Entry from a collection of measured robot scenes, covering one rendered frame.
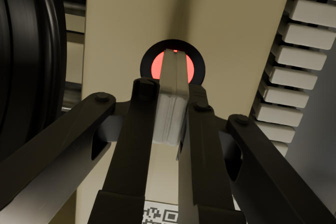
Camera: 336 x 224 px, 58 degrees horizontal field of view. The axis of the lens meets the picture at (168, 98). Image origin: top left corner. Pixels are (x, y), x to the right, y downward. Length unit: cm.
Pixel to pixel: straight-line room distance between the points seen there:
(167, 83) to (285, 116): 13
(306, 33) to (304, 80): 4
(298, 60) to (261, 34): 4
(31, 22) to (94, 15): 42
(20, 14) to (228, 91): 48
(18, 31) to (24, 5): 5
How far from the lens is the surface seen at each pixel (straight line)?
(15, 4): 62
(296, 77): 24
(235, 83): 22
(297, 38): 23
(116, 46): 21
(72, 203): 91
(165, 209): 29
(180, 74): 16
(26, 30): 63
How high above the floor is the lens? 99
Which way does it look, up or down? 26 degrees up
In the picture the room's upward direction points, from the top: 169 degrees counter-clockwise
